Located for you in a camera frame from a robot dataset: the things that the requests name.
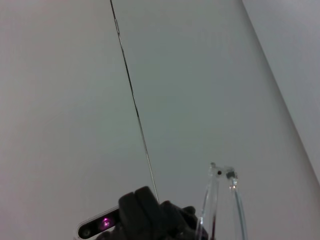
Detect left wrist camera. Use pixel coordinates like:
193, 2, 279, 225
74, 206, 122, 240

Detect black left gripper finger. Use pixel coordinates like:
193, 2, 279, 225
159, 199, 201, 240
117, 185, 161, 240

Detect clear plastic glasses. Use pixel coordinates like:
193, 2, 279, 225
194, 161, 249, 240

